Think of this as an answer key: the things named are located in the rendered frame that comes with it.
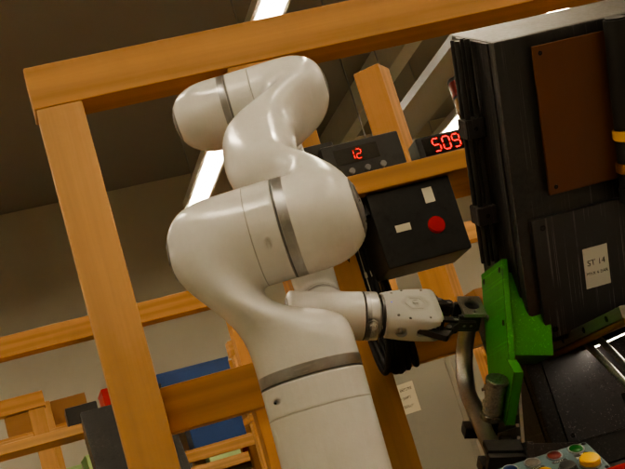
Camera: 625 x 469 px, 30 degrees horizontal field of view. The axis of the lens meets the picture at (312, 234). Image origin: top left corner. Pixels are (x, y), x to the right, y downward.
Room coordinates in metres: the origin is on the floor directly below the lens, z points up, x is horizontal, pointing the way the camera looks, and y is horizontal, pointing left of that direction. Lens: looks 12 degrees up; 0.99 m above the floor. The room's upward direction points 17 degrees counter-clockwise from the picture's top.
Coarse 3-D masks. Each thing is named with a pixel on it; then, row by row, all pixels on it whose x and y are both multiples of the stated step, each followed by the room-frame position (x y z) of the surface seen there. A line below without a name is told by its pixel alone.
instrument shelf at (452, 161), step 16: (416, 160) 2.16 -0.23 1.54; (432, 160) 2.17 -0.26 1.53; (448, 160) 2.17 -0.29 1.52; (464, 160) 2.18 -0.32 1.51; (352, 176) 2.13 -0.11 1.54; (368, 176) 2.14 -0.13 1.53; (384, 176) 2.14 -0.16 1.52; (400, 176) 2.15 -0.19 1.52; (416, 176) 2.16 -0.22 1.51; (432, 176) 2.17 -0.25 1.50; (448, 176) 2.21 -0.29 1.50; (464, 176) 2.25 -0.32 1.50; (368, 192) 2.14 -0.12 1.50; (464, 192) 2.39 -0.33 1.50
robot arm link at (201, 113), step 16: (208, 80) 1.60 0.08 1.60; (192, 96) 1.58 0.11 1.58; (208, 96) 1.58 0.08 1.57; (224, 96) 1.58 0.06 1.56; (176, 112) 1.60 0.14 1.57; (192, 112) 1.58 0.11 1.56; (208, 112) 1.58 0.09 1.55; (224, 112) 1.58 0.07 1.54; (176, 128) 1.61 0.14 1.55; (192, 128) 1.59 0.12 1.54; (208, 128) 1.59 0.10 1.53; (224, 128) 1.59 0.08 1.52; (192, 144) 1.63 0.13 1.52; (208, 144) 1.62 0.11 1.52
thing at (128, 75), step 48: (384, 0) 2.30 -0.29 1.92; (432, 0) 2.32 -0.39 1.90; (480, 0) 2.34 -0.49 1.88; (528, 0) 2.37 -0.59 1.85; (576, 0) 2.44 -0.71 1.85; (144, 48) 2.18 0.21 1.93; (192, 48) 2.20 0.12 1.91; (240, 48) 2.22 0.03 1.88; (288, 48) 2.25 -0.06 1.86; (336, 48) 2.29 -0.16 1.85; (48, 96) 2.14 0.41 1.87; (96, 96) 2.16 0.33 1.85; (144, 96) 2.23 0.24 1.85
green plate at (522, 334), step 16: (496, 272) 1.94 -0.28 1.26; (496, 288) 1.95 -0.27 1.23; (512, 288) 1.93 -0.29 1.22; (496, 304) 1.95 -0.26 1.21; (512, 304) 1.92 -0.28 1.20; (496, 320) 1.95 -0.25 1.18; (512, 320) 1.92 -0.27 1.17; (528, 320) 1.93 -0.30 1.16; (496, 336) 1.96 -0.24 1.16; (512, 336) 1.91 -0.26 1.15; (528, 336) 1.93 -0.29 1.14; (544, 336) 1.93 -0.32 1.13; (496, 352) 1.96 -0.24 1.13; (512, 352) 1.90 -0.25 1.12; (528, 352) 1.92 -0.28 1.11; (544, 352) 1.93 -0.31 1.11; (496, 368) 1.97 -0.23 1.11
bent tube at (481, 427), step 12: (468, 300) 2.02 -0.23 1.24; (480, 300) 2.03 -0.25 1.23; (468, 312) 2.00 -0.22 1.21; (480, 312) 2.00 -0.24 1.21; (468, 336) 2.04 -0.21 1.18; (456, 348) 2.07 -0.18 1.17; (468, 348) 2.06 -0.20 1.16; (456, 360) 2.07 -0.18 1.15; (468, 360) 2.06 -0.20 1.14; (468, 372) 2.06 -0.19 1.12; (468, 384) 2.06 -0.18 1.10; (468, 396) 2.04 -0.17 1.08; (468, 408) 2.02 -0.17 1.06; (480, 408) 2.01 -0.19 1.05; (480, 420) 1.98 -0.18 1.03; (480, 432) 1.96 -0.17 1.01; (492, 432) 1.96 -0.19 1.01
